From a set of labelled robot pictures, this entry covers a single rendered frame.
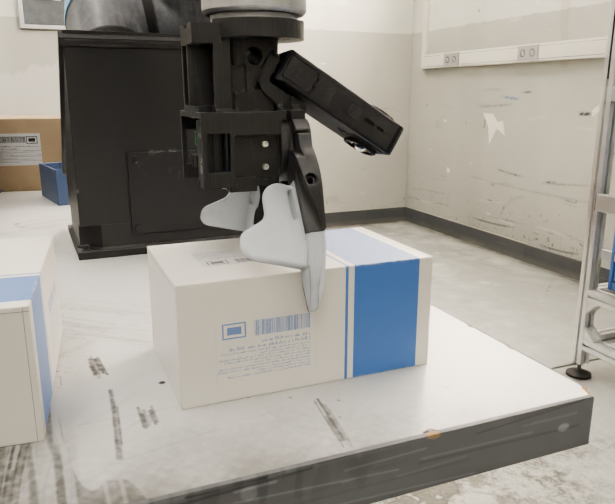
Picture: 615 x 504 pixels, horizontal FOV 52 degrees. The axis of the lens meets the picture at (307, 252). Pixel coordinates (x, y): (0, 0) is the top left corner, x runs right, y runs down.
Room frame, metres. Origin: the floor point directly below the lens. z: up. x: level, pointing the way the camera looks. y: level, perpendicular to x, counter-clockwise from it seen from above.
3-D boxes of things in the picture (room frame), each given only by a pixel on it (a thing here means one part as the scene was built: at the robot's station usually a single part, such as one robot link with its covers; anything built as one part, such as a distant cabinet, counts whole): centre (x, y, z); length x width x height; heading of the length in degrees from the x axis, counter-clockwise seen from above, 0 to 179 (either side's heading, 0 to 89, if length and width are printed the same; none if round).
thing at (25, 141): (1.51, 0.63, 0.78); 0.30 x 0.22 x 0.16; 105
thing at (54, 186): (1.32, 0.44, 0.74); 0.20 x 0.15 x 0.07; 124
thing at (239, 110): (0.47, 0.04, 0.90); 0.09 x 0.08 x 0.12; 113
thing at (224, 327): (0.49, 0.02, 0.75); 0.20 x 0.12 x 0.09; 113
